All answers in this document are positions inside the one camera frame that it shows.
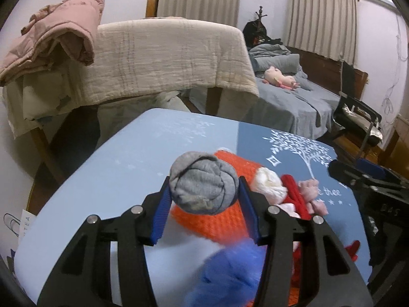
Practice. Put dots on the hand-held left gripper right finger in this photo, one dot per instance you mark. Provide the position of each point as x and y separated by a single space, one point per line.
250 212

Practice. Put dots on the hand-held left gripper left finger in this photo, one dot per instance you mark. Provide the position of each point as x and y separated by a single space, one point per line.
159 212

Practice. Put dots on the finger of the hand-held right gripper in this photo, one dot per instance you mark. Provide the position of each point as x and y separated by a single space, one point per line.
374 168
343 171

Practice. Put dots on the orange knitted cloth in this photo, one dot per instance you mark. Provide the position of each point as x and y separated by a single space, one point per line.
207 227

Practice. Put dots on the grey sock ball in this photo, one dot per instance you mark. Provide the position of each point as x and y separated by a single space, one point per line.
204 182

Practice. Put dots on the blue fluffy sock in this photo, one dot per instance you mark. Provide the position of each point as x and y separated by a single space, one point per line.
230 271

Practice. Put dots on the white fluffy pompom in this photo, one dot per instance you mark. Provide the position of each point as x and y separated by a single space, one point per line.
270 184

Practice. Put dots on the pink sock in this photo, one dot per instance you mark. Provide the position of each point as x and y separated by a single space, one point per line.
311 192

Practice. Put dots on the small red cloth piece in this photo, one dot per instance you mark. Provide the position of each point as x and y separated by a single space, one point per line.
353 251

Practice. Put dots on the silver seat cushion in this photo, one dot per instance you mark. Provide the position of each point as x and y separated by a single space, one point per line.
361 120

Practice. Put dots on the blue tree print table cover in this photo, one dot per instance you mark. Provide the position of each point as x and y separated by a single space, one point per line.
127 166

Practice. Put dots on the bed with grey sheet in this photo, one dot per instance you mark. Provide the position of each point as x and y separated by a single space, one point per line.
287 108

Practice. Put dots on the pale grey cloth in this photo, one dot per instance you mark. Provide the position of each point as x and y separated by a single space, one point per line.
174 102

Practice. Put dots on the pink plush toy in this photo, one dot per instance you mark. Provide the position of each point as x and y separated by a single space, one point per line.
281 78

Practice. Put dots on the white paper sheet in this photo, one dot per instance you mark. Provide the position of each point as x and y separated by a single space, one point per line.
27 225

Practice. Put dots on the metal paper clip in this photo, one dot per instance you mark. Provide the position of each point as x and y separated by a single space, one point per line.
11 224

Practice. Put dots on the beige woven blanket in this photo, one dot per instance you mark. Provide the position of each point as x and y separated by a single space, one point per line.
159 54

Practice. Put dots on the coat rack with dark clothes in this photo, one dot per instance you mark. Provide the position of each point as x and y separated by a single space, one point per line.
257 32

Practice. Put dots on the pale cream cloth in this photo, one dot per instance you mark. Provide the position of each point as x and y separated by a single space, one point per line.
32 96

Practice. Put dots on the pink padded jacket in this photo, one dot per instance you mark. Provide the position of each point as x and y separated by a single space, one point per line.
54 28

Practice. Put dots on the black metal frame chair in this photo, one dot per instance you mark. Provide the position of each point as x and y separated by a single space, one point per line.
350 73

